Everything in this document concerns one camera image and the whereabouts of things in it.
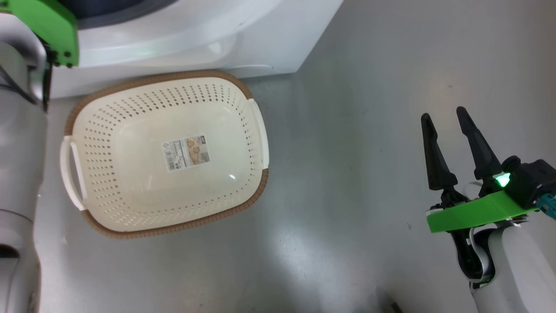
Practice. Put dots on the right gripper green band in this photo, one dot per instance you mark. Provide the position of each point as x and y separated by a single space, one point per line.
478 213

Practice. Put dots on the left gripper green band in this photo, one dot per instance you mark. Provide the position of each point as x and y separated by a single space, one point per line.
43 21

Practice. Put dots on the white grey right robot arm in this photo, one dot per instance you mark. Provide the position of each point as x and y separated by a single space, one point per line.
521 269

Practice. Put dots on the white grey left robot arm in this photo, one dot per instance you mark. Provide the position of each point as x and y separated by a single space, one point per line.
17 152

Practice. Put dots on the grey rubber door gasket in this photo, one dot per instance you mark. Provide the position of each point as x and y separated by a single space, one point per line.
108 11

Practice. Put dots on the white front-load washing machine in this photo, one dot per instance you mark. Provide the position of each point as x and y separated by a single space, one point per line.
195 43

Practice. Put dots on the cream perforated laundry basket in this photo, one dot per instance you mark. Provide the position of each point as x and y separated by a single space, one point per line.
139 182

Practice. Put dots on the paper product label in basket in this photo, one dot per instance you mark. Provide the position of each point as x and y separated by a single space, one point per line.
186 153

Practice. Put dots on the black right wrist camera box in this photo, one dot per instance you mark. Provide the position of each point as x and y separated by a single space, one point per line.
534 182

